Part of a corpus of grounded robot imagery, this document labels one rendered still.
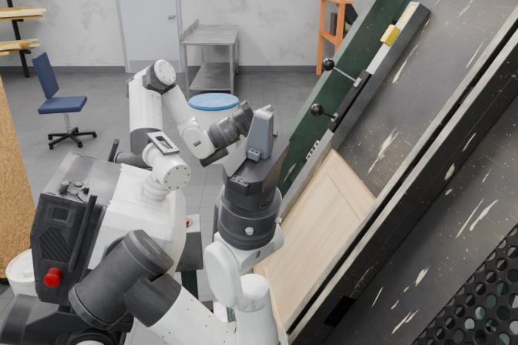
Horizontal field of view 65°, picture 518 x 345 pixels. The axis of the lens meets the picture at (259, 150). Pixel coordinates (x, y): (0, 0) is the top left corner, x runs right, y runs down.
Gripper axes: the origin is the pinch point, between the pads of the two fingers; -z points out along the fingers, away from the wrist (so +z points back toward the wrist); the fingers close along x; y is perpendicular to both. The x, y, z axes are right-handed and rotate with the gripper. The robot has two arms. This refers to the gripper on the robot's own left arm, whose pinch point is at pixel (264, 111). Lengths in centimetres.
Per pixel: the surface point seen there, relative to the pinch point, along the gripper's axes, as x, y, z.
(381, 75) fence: 1.3, 16.1, -34.1
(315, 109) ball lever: -1.1, 20.4, -12.7
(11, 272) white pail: 35, -62, 155
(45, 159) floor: 41, -289, 223
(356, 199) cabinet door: 16.5, 41.0, -9.7
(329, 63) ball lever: -7.3, 10.2, -23.3
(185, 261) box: 39, -2, 53
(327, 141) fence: 12.3, 15.2, -12.5
